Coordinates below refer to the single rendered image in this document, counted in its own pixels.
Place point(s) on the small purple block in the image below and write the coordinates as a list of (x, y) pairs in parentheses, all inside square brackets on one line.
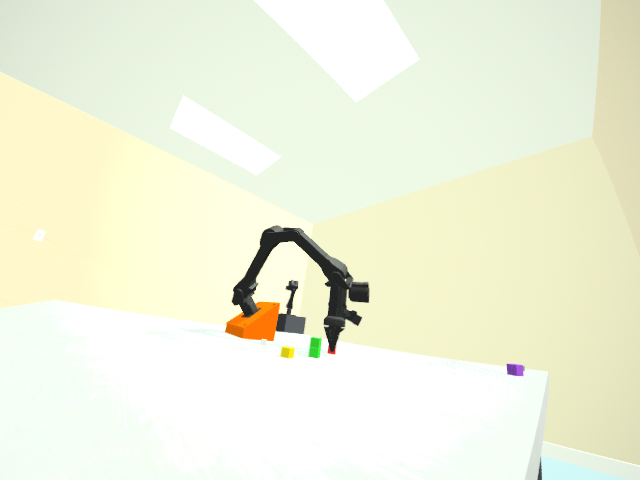
[(515, 370)]

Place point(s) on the small yellow block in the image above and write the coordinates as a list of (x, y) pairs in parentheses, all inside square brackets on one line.
[(287, 352)]

